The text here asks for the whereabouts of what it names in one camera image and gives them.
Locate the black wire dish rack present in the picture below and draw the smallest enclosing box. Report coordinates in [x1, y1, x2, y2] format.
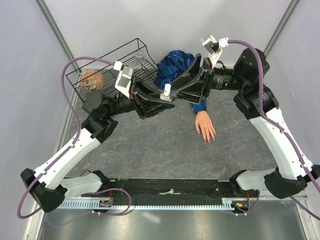
[65, 38, 157, 102]

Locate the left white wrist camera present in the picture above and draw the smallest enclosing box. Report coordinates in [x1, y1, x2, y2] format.
[115, 65, 133, 98]

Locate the brown floral ceramic bowl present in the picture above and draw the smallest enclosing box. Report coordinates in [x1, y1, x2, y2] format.
[80, 70, 105, 93]

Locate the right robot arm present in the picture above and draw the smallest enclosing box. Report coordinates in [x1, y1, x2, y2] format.
[170, 47, 320, 199]

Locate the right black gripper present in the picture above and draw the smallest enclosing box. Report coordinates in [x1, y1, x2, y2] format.
[170, 53, 248, 105]

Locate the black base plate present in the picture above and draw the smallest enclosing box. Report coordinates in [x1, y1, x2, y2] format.
[80, 177, 260, 207]

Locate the blue slotted cable duct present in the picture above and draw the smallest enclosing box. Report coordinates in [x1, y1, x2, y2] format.
[58, 198, 249, 211]

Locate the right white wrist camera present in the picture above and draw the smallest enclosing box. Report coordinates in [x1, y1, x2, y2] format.
[201, 35, 229, 69]

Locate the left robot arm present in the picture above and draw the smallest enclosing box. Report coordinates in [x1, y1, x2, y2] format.
[20, 80, 175, 213]

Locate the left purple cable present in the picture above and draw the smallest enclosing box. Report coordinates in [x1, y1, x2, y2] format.
[16, 56, 122, 220]

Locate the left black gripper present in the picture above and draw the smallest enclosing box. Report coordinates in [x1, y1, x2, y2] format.
[105, 76, 176, 120]

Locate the clear glass cup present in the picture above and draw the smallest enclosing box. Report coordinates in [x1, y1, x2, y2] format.
[134, 49, 146, 64]

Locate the white nail polish cap brush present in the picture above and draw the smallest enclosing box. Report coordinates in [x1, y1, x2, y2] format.
[163, 83, 171, 97]

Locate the mannequin hand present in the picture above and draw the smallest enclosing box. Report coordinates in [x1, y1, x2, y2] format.
[195, 110, 216, 143]

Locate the blue plaid shirt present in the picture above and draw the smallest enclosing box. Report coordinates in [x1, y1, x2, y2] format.
[154, 49, 209, 115]

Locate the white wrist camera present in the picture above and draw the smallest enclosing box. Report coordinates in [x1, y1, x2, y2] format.
[201, 35, 229, 69]
[115, 65, 133, 98]

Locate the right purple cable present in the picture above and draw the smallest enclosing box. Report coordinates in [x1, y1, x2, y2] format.
[227, 39, 320, 221]

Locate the purple cable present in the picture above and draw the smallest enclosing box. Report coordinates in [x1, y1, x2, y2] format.
[16, 56, 122, 220]
[227, 39, 320, 221]

